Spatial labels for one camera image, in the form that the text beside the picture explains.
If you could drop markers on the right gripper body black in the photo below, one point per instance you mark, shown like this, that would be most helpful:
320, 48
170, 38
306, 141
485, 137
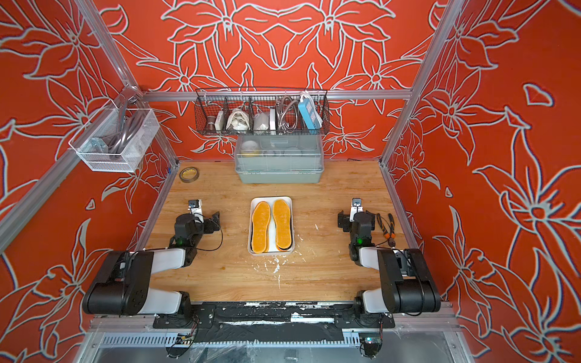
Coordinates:
347, 224

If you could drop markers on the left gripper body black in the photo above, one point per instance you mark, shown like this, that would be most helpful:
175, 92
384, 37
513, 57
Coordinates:
209, 229

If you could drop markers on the yellow insole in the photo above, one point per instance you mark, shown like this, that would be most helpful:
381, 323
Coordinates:
260, 222
282, 216

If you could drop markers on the white storage tray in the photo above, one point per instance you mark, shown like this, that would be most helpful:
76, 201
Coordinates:
272, 250

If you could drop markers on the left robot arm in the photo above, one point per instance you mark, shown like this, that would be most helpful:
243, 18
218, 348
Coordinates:
122, 284

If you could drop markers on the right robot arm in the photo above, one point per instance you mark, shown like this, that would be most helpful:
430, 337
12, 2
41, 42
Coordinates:
406, 284

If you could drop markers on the grey lidded storage bin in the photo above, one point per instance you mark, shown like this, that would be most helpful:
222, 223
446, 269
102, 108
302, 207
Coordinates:
295, 159

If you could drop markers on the tape roll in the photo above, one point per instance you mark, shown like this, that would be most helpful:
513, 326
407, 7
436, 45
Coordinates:
189, 174

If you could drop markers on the white cloth in basket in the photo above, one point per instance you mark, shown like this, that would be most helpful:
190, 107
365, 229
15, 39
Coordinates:
238, 120

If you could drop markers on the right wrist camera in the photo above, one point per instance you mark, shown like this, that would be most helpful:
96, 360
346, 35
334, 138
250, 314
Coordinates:
356, 207

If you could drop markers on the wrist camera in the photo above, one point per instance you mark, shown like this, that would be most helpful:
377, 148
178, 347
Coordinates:
195, 208
356, 207

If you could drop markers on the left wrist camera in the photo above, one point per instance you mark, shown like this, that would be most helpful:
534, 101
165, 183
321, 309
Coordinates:
195, 208

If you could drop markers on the orange handled pliers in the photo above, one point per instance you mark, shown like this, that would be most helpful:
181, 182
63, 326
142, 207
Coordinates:
387, 226

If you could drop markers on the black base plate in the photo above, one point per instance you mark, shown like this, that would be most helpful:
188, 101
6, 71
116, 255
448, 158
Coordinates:
343, 315

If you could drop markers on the black wire wall basket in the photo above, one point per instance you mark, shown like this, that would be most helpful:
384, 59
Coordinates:
273, 111

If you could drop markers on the clear plastic wall basket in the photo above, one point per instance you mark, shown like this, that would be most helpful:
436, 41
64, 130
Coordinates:
116, 138

